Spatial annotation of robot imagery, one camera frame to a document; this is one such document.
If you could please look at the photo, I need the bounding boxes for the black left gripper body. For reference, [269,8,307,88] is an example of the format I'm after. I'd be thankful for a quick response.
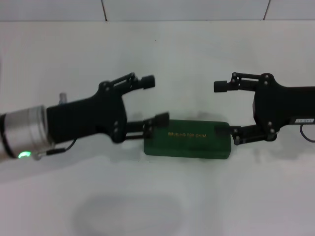
[46,81,127,145]

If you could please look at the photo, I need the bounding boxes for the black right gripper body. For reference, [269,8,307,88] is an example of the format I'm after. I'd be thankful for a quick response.
[253,73,315,143]

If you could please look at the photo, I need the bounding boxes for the green glasses case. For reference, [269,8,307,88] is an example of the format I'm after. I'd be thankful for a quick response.
[143,119,232,160]

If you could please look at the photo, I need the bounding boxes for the dark right wrist cable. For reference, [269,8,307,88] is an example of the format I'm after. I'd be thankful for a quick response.
[299,124,315,143]

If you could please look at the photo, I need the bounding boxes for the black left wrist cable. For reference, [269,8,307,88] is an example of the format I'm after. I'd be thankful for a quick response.
[36,139,77,158]

